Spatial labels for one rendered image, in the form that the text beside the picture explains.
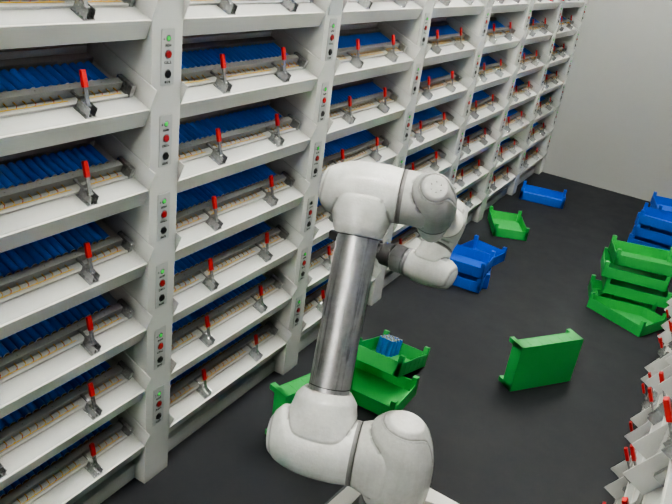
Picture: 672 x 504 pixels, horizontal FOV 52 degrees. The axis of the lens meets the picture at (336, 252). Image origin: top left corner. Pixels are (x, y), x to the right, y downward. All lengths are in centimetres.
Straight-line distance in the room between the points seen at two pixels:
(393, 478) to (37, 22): 117
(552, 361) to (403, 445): 133
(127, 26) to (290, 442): 97
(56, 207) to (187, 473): 98
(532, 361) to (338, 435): 128
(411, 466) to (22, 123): 107
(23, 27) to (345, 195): 73
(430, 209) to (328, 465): 63
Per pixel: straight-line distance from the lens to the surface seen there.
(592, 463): 258
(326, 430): 162
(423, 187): 155
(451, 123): 347
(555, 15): 475
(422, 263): 212
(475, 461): 240
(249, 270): 214
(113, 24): 150
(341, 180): 160
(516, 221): 447
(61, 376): 169
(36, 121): 145
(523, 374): 276
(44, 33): 140
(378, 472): 162
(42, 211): 152
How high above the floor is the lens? 151
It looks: 25 degrees down
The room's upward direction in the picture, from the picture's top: 8 degrees clockwise
